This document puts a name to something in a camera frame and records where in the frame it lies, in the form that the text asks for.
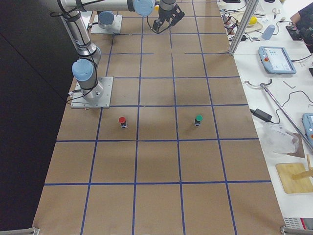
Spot scissors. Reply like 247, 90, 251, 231
272, 8, 281, 19

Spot yellow lemon toy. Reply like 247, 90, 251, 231
248, 16, 258, 26

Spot clear plastic bag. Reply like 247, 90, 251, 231
260, 123, 299, 154

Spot black power adapter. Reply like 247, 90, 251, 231
250, 109, 272, 122

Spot light blue cup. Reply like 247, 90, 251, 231
261, 24, 276, 41

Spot red push button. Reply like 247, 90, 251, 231
118, 117, 127, 128

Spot wooden board stand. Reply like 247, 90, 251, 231
275, 154, 313, 194

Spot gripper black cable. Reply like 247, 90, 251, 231
145, 14, 162, 34

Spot metal cane with handle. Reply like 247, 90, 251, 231
244, 79, 313, 151

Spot aluminium frame post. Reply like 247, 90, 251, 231
228, 0, 259, 55

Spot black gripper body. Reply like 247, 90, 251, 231
153, 4, 185, 29

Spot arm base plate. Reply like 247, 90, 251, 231
90, 15, 123, 34
70, 77, 114, 109

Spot green push button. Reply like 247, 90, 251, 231
195, 115, 203, 126

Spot person in dark shirt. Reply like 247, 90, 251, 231
291, 3, 313, 53

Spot beige plate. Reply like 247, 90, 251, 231
229, 13, 257, 31

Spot blue teach pendant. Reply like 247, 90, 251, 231
258, 46, 296, 75
302, 113, 313, 145

